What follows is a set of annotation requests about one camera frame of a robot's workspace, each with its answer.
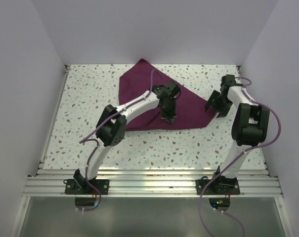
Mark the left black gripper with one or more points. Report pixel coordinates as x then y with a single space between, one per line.
170 116

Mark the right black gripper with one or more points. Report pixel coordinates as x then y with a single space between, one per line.
223 111

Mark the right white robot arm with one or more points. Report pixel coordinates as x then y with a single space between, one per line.
249 129

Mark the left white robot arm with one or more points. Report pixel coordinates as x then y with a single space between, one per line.
111 127

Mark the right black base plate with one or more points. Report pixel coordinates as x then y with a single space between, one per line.
220 186

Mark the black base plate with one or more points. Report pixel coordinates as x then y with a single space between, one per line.
79 186
220 186

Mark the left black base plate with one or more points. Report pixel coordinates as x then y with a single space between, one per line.
79 186

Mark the aluminium frame rail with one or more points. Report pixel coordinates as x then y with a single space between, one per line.
152 183

